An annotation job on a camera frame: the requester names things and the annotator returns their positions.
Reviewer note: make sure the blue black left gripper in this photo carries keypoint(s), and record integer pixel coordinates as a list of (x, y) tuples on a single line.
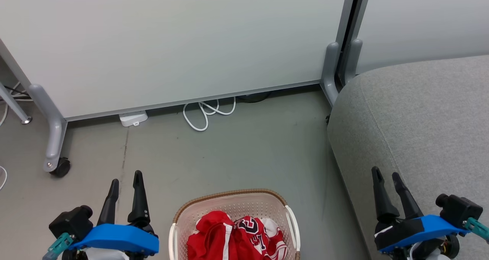
[(114, 237)]

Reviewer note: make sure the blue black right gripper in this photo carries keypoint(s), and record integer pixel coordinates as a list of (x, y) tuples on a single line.
[(416, 229)]

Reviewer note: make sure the red basketball jersey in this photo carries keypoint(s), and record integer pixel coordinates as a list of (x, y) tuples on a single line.
[(221, 241)]

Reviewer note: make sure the grey fabric sofa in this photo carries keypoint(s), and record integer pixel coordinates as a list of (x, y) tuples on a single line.
[(428, 118)]

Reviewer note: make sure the black caster wheel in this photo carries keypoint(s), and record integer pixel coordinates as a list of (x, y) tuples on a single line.
[(62, 169)]

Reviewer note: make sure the white power adapter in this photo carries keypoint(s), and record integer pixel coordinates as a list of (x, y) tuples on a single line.
[(133, 118)]

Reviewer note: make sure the long grey partition leg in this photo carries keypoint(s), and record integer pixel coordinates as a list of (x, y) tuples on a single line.
[(53, 126)]

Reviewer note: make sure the small black caster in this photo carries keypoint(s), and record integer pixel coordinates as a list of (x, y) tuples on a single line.
[(327, 119)]

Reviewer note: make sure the white laundry basket brown rim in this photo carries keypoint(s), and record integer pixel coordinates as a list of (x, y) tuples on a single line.
[(237, 204)]

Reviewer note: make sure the short grey partition leg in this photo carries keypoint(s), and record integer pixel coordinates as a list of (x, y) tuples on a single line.
[(329, 72), (353, 59)]

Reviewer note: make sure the grey metal table leg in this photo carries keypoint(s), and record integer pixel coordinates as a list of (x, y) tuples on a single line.
[(13, 105)]

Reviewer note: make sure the wide white partition panel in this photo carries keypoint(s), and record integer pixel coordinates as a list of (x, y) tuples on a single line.
[(172, 42)]

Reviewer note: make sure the narrow white partition panel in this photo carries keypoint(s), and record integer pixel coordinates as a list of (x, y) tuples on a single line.
[(428, 19)]

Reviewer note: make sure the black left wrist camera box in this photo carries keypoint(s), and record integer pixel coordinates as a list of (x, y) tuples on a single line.
[(72, 221)]

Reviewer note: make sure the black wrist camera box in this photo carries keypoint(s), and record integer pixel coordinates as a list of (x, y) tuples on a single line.
[(72, 221), (458, 210)]

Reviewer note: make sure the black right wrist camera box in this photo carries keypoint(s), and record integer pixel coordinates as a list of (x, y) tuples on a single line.
[(458, 210)]

